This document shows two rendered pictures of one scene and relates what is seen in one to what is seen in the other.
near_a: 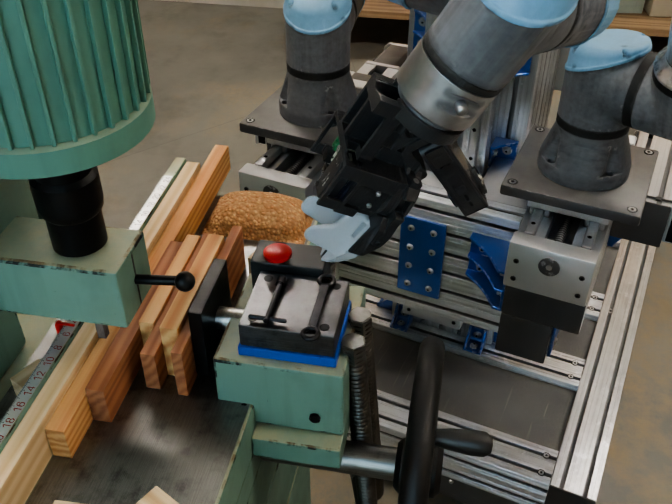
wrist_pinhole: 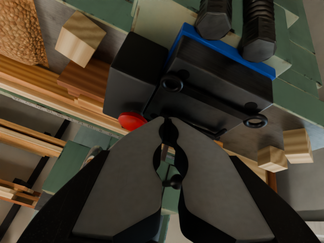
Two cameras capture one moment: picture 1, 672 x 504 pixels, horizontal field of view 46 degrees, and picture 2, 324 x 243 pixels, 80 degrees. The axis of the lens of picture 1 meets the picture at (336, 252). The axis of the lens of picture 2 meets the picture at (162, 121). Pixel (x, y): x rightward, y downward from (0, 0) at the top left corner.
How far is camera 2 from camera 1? 0.77 m
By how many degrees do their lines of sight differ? 72
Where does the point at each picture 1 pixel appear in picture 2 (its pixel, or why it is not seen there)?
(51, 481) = (232, 148)
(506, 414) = not seen: outside the picture
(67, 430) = not seen: hidden behind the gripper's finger
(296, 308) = (206, 114)
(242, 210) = (18, 52)
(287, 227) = (17, 12)
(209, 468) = (267, 111)
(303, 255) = (128, 95)
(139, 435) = not seen: hidden behind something
